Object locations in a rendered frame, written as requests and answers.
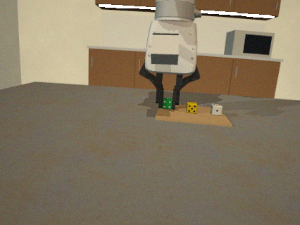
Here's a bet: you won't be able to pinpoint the green die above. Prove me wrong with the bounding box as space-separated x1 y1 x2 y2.
162 98 173 110

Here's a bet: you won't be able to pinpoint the yellow die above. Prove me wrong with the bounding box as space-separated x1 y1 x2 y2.
187 102 197 114

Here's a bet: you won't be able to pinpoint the tan mat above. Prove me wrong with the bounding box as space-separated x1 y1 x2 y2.
155 105 232 127

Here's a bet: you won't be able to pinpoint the white die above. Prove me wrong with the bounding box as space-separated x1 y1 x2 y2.
211 104 223 116

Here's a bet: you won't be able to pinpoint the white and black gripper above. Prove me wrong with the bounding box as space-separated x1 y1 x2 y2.
139 17 200 110

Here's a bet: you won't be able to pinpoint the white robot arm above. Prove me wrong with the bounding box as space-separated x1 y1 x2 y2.
151 0 201 65

